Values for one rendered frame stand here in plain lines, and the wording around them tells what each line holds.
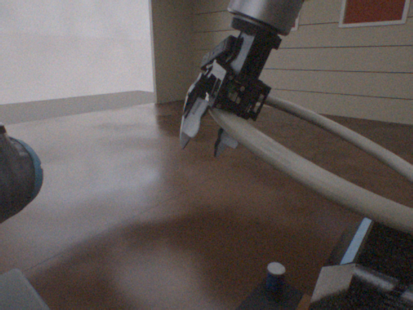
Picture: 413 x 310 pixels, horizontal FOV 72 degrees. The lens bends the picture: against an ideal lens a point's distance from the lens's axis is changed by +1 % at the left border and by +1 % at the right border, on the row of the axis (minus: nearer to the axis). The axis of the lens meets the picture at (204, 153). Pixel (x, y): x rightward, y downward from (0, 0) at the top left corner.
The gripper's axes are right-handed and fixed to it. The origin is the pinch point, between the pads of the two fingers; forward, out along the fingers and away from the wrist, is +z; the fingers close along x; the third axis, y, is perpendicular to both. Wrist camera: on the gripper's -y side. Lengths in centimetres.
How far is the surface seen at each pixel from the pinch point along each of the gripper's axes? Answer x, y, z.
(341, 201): 10.2, 20.8, -6.3
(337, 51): 428, -526, -69
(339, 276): 52, 2, 27
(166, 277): 43, -74, 126
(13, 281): -26, -6, 45
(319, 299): 50, 3, 36
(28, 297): -21.8, -0.7, 42.7
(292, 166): 5.1, 16.7, -7.4
